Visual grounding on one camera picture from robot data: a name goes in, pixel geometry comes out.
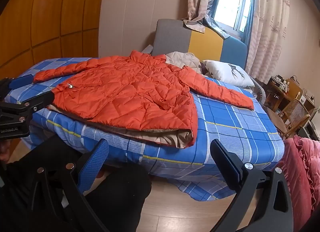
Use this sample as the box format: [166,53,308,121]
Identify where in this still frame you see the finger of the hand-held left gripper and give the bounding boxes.
[0,91,55,123]
[0,73,34,101]

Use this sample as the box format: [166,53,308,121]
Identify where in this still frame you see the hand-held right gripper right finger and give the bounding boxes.
[210,138,294,232]

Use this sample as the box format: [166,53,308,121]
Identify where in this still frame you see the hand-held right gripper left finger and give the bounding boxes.
[25,138,110,232]

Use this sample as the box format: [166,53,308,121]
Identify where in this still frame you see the orange puffer jacket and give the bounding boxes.
[33,50,255,149]

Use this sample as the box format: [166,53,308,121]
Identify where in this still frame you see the bed with blue plaid sheet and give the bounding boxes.
[6,57,285,202]

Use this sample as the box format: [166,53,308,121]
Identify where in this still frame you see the wooden wardrobe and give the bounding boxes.
[0,0,107,80]

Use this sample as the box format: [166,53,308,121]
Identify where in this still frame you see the red ruffled bedspread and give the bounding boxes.
[282,135,320,225]

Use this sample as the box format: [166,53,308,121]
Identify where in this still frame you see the rattan wooden chair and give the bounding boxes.
[266,98,310,138]

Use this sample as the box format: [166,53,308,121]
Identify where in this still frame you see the black electronic device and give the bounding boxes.
[299,120,320,141]

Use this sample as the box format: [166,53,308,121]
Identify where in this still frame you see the cluttered wooden desk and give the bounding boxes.
[265,75,315,115]

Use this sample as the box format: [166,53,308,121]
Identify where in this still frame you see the white deer print pillow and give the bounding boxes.
[202,60,255,88]

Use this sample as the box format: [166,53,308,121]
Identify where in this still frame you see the beige quilted blanket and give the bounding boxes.
[165,52,203,74]

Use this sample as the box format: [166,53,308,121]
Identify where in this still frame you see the grey yellow blue headboard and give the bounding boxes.
[152,19,248,70]

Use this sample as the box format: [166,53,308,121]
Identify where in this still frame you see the patterned beige curtain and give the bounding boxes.
[245,0,292,83]

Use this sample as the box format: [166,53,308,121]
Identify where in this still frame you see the blue framed window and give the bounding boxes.
[212,0,258,40]

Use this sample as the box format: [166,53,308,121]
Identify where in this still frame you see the grey padded rail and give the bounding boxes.
[250,77,267,103]

